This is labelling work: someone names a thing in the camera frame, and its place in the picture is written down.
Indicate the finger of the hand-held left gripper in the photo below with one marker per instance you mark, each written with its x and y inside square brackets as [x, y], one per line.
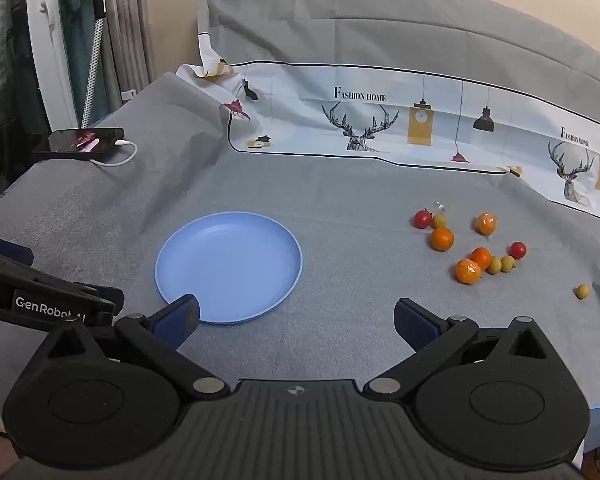
[10, 252]

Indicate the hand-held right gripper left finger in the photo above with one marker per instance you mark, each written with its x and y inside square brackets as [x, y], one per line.
[182, 316]

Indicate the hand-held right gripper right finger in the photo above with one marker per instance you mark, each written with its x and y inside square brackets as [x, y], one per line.
[415, 323]

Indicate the blue plate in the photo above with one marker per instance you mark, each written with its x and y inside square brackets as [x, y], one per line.
[230, 260]

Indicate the plastic-wrapped orange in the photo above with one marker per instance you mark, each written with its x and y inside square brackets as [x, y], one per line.
[468, 271]
[486, 223]

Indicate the yellow longan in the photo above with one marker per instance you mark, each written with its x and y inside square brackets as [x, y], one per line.
[440, 221]
[583, 291]
[508, 263]
[494, 265]

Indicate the red cherry tomato with stem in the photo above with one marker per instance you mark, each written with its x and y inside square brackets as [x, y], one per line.
[422, 219]

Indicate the clear plastic scrap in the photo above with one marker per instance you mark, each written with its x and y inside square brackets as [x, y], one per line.
[439, 206]

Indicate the black smartphone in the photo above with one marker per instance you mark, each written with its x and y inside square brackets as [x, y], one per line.
[75, 142]

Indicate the teal curtain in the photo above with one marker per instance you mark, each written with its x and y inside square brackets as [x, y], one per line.
[75, 50]

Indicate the white printed cloth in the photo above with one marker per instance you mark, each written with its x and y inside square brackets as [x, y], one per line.
[305, 120]

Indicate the grey curtain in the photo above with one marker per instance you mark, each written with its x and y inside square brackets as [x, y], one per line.
[130, 35]

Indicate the white door frame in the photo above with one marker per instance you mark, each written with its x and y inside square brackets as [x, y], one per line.
[55, 60]

